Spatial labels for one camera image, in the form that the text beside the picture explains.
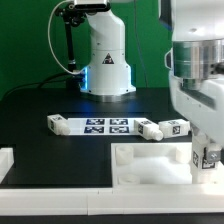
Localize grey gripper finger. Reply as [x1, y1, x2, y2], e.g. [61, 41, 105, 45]
[204, 148, 221, 163]

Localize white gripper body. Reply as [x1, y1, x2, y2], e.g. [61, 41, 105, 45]
[169, 72, 224, 146]

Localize white square table top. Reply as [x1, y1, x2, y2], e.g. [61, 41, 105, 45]
[111, 142, 192, 187]

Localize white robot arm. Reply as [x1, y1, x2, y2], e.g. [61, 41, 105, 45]
[74, 0, 224, 162]

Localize white front fence bar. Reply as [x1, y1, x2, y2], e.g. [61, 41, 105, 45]
[0, 185, 224, 216]

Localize white fence bar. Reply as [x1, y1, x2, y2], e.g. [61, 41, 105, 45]
[0, 148, 14, 183]
[0, 185, 224, 216]

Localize white sheet with tags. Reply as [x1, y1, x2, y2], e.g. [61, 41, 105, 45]
[68, 118, 145, 136]

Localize white left fence bar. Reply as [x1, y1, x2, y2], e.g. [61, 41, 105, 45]
[0, 148, 14, 183]

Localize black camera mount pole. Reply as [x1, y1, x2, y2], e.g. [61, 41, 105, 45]
[55, 3, 84, 90]

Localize black cable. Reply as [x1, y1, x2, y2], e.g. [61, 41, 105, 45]
[1, 71, 78, 101]

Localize white cable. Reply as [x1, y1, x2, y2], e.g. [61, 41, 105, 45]
[47, 0, 84, 75]

